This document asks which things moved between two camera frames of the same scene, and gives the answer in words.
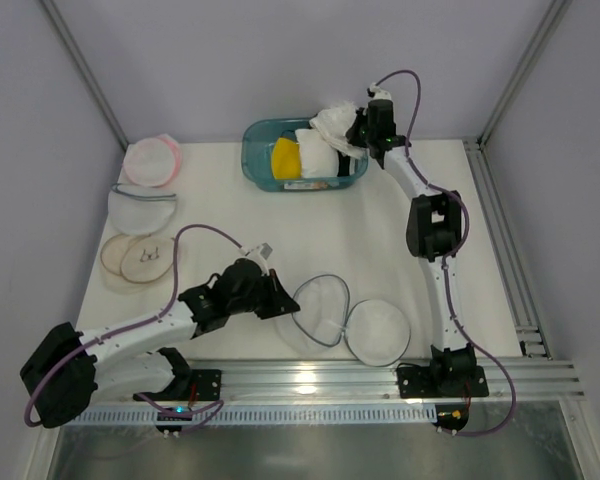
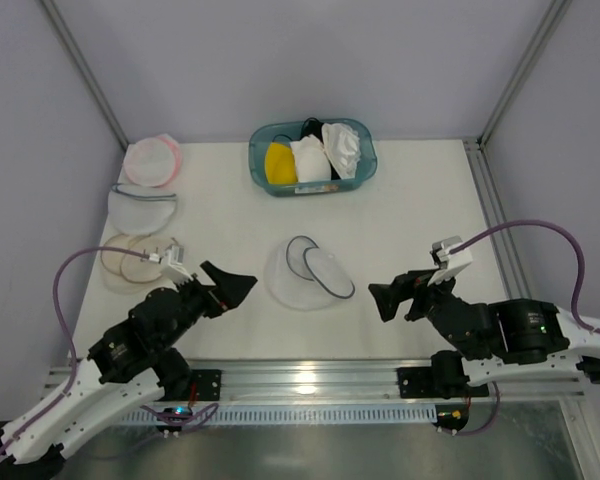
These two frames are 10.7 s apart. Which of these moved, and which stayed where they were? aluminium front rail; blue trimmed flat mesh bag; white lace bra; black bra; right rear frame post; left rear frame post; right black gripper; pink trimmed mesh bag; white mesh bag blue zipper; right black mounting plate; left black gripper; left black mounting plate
Moved: white mesh bag blue zipper; white lace bra; black bra; left black gripper; right black gripper
Stayed: aluminium front rail; left black mounting plate; right rear frame post; right black mounting plate; left rear frame post; blue trimmed flat mesh bag; pink trimmed mesh bag
